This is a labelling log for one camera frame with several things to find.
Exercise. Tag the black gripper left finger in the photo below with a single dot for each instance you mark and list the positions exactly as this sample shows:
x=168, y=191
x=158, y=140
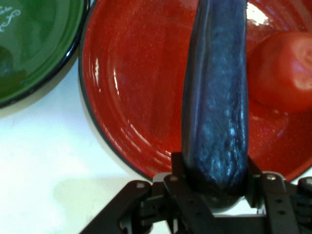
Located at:
x=170, y=209

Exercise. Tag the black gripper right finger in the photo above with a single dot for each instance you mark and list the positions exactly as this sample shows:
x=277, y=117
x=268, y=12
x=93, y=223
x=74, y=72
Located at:
x=280, y=207

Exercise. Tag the red toy tomato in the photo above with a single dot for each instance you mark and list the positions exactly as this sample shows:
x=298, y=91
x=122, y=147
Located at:
x=280, y=73

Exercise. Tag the red enamel plate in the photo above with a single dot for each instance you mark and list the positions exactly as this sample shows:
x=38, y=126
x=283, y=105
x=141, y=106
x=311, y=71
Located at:
x=146, y=78

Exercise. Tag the dark green enamel plate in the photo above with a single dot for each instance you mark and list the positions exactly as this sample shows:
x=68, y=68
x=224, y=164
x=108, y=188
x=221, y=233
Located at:
x=44, y=48

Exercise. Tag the blue purple toy eggplant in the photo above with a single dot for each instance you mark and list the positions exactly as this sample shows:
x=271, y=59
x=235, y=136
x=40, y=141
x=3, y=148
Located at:
x=217, y=97

